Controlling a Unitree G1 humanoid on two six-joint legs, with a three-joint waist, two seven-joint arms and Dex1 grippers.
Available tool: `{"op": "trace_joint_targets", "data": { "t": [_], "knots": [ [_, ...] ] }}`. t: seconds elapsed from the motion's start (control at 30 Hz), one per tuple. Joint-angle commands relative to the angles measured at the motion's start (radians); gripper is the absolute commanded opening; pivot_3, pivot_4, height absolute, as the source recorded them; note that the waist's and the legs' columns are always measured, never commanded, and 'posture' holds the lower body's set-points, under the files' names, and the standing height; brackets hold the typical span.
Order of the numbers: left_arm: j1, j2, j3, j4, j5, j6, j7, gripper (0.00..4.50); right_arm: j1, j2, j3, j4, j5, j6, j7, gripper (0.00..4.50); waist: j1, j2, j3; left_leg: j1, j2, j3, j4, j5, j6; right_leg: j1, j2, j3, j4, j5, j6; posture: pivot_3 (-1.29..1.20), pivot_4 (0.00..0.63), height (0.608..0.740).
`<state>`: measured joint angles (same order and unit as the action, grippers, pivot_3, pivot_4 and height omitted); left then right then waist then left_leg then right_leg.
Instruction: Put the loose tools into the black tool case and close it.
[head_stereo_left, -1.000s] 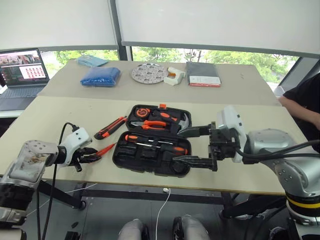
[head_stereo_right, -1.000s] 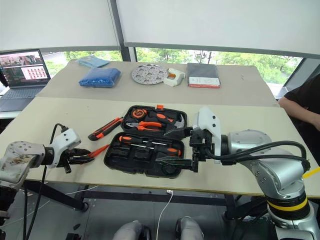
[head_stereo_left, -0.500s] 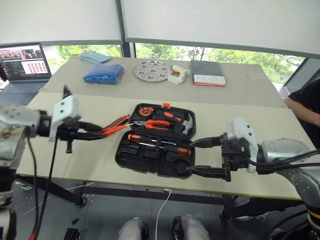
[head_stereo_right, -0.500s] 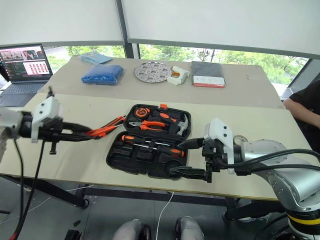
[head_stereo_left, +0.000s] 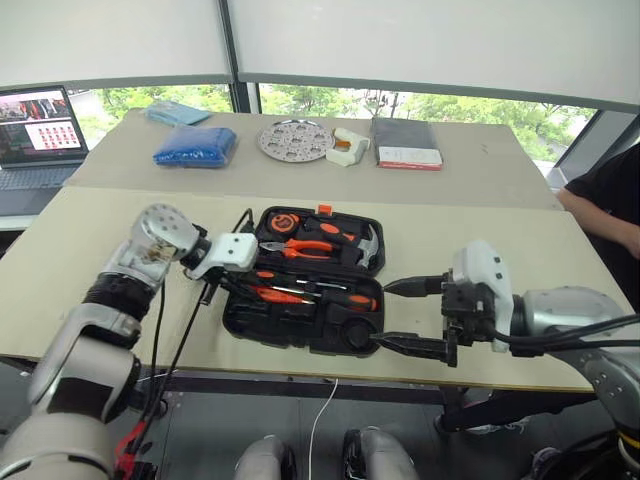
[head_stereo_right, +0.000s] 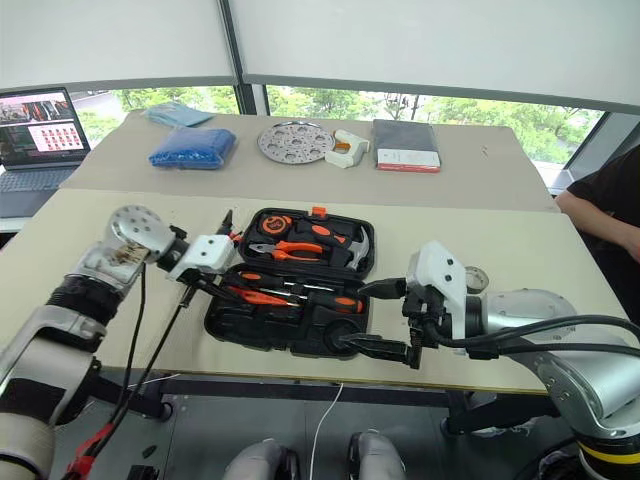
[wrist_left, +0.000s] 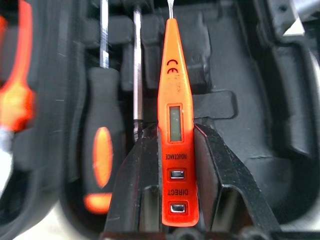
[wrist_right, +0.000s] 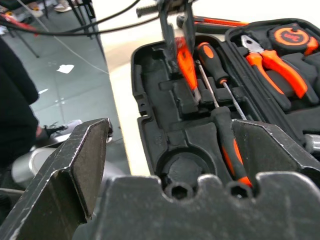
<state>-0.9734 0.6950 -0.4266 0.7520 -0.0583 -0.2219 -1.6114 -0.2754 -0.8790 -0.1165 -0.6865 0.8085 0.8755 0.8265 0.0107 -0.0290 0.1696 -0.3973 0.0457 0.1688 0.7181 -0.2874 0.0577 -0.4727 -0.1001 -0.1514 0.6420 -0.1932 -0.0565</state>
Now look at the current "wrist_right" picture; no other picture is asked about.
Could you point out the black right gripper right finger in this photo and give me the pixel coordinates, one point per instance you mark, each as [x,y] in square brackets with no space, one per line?
[270,150]

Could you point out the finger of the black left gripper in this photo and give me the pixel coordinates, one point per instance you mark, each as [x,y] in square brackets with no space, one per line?
[189,27]
[167,30]

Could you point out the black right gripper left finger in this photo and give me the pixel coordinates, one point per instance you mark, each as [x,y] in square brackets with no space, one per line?
[60,180]

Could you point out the silver metal tool head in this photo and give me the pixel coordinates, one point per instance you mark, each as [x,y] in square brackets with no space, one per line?
[312,143]

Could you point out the black plastic tool case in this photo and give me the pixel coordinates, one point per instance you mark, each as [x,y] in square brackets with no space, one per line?
[155,105]

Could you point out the silver rounded robot body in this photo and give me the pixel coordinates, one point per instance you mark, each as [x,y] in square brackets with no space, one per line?
[32,165]

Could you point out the short black orange screwdriver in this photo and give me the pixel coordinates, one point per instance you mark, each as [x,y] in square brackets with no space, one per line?
[212,60]

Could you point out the long black orange screwdriver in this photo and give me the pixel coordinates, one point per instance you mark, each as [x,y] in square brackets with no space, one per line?
[228,140]

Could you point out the grey black shoe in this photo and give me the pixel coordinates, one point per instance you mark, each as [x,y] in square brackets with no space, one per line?
[67,126]

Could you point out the black stand legs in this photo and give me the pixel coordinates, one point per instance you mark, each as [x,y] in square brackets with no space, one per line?
[86,22]

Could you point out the person in black clothes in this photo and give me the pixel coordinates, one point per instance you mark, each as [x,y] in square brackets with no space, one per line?
[15,105]

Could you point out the black orange tape measure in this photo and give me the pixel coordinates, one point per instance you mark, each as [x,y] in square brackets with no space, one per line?
[290,37]

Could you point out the white paper scrap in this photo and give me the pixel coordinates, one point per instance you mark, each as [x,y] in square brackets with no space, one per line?
[65,68]

